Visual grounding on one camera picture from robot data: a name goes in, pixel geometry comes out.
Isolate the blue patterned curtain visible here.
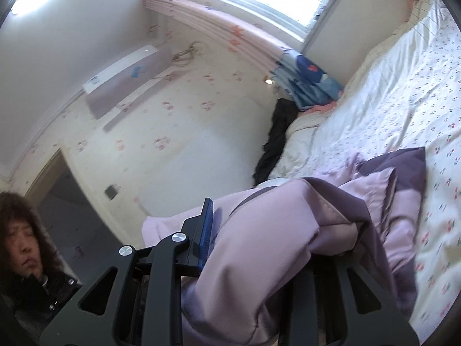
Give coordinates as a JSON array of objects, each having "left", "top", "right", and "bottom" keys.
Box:
[{"left": 271, "top": 48, "right": 345, "bottom": 112}]

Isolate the black garment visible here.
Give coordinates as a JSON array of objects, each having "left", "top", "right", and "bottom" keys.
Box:
[{"left": 252, "top": 98, "right": 299, "bottom": 189}]

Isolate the pink cloth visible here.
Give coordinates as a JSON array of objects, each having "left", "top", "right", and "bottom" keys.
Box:
[{"left": 299, "top": 101, "right": 339, "bottom": 116}]

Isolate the person's head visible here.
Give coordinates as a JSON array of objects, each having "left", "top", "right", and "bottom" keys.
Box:
[{"left": 0, "top": 192, "right": 66, "bottom": 279}]

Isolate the lilac and purple jacket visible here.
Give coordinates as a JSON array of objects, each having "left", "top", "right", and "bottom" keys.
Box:
[{"left": 141, "top": 146, "right": 427, "bottom": 346}]

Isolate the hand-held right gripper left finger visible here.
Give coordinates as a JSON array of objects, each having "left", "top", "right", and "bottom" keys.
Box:
[{"left": 39, "top": 198, "right": 217, "bottom": 346}]

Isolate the coiled cable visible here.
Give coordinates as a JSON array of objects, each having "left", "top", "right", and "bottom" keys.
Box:
[{"left": 172, "top": 40, "right": 207, "bottom": 67}]

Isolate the white pillow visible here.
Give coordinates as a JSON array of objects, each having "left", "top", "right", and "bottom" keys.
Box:
[{"left": 268, "top": 111, "right": 347, "bottom": 181}]

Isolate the wooden door frame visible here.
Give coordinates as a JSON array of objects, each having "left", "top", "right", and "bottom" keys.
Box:
[{"left": 7, "top": 148, "right": 73, "bottom": 203}]

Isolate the person's black jacket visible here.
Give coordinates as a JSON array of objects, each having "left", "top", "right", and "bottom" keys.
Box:
[{"left": 0, "top": 272, "right": 83, "bottom": 346}]

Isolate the white air conditioner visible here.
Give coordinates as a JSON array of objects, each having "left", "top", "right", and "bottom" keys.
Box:
[{"left": 82, "top": 44, "right": 171, "bottom": 119}]

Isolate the floral bed sheet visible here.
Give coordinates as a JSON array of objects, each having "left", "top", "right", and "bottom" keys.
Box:
[{"left": 268, "top": 0, "right": 461, "bottom": 343}]

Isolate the pink curtain box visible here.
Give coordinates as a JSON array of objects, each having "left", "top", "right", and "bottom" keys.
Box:
[{"left": 144, "top": 0, "right": 293, "bottom": 66}]

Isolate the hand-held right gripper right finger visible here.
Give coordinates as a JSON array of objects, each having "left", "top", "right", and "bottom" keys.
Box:
[{"left": 279, "top": 255, "right": 420, "bottom": 346}]

